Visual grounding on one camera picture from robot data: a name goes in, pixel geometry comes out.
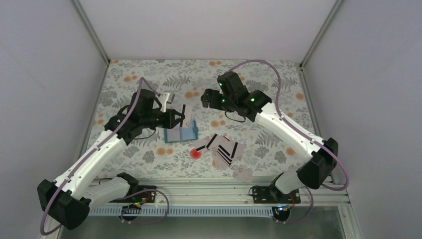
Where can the floral table mat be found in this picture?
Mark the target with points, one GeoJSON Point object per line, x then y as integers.
{"type": "Point", "coordinates": [151, 157]}

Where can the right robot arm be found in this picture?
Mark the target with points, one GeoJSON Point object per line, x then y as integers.
{"type": "Point", "coordinates": [318, 154]}

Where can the aluminium rail frame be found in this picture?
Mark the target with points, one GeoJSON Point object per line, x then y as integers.
{"type": "Point", "coordinates": [224, 191]}

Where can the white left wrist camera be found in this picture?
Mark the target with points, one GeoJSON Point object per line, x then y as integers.
{"type": "Point", "coordinates": [165, 99]}

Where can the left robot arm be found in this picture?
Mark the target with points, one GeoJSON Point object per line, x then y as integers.
{"type": "Point", "coordinates": [68, 199]}

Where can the teal card holder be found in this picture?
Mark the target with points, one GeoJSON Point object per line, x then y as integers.
{"type": "Point", "coordinates": [182, 134]}

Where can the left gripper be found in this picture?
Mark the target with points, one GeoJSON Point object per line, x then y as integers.
{"type": "Point", "coordinates": [169, 122]}

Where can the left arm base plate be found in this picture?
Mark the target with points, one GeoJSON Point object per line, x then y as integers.
{"type": "Point", "coordinates": [144, 194]}

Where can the black striped card pile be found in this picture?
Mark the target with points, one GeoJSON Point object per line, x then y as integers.
{"type": "Point", "coordinates": [224, 152]}

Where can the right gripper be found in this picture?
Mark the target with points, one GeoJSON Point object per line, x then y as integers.
{"type": "Point", "coordinates": [207, 94]}

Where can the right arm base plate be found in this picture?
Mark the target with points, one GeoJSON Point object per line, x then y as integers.
{"type": "Point", "coordinates": [269, 195]}

